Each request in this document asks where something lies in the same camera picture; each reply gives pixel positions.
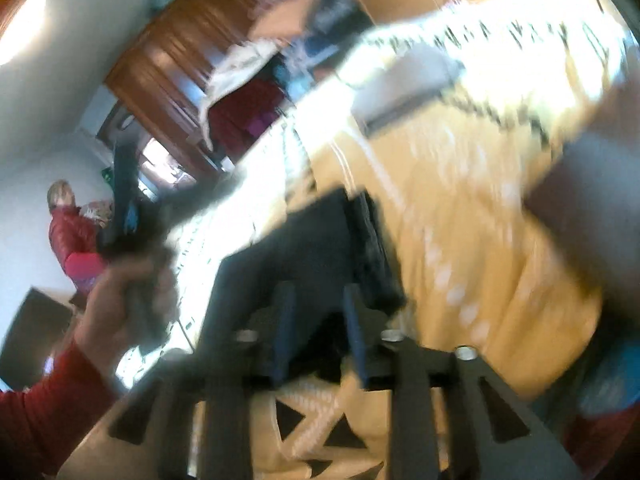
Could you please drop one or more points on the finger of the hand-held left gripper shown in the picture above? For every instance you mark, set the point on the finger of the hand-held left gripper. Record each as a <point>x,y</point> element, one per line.
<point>200,200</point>
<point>125,185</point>

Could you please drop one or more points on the light blue cloth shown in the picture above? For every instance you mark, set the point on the light blue cloth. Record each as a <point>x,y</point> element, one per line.
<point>610,380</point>

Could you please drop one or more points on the yellow patterned bed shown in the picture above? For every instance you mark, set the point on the yellow patterned bed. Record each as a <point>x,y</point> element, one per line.
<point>450,185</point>

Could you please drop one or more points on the black television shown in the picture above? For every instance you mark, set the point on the black television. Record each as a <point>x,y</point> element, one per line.
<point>35,340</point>

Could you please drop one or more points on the dark grey cloth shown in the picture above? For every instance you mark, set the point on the dark grey cloth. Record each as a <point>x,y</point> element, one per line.
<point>585,210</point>

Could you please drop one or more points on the folded grey cloth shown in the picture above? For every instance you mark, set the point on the folded grey cloth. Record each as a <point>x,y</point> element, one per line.
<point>405,80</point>

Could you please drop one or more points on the dark wooden wardrobe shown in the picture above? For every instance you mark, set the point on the dark wooden wardrobe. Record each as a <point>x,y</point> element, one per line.
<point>185,45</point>

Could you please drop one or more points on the person's left hand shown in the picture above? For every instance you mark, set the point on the person's left hand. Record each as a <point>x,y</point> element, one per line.
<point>107,305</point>

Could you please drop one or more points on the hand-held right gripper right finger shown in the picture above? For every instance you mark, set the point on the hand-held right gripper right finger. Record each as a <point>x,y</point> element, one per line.
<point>357,335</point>

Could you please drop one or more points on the maroon cloth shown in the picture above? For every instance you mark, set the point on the maroon cloth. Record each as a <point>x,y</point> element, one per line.
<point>240,115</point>

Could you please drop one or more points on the person's left forearm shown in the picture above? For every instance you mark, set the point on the person's left forearm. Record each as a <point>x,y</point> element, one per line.
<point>45,410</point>

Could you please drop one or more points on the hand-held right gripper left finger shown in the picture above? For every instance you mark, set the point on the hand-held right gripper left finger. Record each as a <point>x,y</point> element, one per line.
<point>282,335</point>

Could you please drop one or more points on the pile of dark clothes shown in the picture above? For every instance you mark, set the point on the pile of dark clothes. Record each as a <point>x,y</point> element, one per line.
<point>330,15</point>

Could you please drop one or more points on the blue denim pants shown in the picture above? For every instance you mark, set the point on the blue denim pants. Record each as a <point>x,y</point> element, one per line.
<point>300,255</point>

